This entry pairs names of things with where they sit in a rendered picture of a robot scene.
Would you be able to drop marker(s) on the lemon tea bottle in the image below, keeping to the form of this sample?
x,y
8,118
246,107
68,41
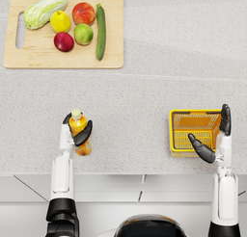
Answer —
x,y
79,131

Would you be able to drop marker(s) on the yellow slatted basket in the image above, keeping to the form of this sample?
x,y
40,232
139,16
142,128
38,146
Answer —
x,y
193,131

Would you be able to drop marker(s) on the yellow lemon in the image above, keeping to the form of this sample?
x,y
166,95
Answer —
x,y
60,21

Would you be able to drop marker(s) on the wooden cutting board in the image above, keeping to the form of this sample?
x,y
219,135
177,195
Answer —
x,y
41,54

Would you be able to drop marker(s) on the dark red apple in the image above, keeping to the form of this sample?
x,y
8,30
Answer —
x,y
64,41

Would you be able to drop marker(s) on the green apple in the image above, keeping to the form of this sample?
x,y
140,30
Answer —
x,y
83,34

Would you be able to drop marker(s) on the dark round robot body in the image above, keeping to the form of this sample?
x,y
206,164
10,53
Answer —
x,y
149,227

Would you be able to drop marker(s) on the green cucumber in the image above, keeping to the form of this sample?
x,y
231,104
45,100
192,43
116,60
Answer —
x,y
101,32

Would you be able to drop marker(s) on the napa cabbage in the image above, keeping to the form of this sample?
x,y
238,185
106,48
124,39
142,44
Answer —
x,y
44,10

